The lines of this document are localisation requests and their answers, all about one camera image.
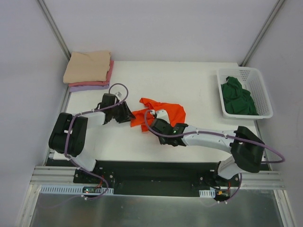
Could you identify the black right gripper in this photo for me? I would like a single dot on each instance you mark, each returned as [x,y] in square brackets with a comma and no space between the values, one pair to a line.
[155,124]

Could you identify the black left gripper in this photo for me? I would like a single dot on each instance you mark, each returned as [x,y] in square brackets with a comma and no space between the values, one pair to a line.
[120,111]

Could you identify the orange t-shirt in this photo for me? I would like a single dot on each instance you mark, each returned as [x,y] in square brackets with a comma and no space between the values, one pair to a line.
[176,113]

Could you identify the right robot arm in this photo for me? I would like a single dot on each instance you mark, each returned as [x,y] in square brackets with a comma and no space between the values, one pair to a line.
[242,144]

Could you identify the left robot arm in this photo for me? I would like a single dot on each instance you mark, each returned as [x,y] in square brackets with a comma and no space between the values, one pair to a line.
[69,133]

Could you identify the pink folded t-shirt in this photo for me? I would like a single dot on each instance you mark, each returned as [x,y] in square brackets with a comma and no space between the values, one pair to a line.
[107,74]

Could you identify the lavender folded t-shirt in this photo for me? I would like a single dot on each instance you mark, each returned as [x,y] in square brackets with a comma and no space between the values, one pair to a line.
[86,86]

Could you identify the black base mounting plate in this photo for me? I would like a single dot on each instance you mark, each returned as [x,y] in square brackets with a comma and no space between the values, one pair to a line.
[155,178]

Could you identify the beige folded t-shirt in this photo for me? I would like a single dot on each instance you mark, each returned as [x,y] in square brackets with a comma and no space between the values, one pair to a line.
[87,66]

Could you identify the green t-shirt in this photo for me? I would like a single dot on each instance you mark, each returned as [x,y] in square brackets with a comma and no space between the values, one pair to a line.
[237,100]

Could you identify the white perforated plastic basket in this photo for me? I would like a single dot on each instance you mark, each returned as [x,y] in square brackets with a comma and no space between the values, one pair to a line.
[251,80]

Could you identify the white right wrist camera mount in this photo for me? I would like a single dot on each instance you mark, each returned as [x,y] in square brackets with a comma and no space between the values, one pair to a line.
[160,114]

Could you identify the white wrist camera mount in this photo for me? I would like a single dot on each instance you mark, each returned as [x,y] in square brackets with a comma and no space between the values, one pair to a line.
[118,96]
[160,114]

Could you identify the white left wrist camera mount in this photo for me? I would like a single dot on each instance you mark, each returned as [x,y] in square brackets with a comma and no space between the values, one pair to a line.
[118,96]

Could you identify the right white cable duct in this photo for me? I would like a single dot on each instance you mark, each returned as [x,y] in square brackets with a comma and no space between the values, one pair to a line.
[207,193]

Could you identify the white cable duct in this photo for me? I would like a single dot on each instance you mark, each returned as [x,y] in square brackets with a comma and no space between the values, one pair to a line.
[75,190]
[207,193]

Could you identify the right aluminium frame post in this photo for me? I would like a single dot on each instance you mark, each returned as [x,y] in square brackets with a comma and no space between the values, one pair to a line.
[279,4]

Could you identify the aluminium frame post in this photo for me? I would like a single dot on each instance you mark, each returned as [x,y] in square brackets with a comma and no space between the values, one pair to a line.
[279,4]
[54,28]

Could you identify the left aluminium frame post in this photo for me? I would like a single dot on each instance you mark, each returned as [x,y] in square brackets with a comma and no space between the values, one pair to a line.
[54,28]

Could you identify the left white cable duct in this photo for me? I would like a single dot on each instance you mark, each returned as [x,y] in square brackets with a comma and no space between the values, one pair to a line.
[75,190]

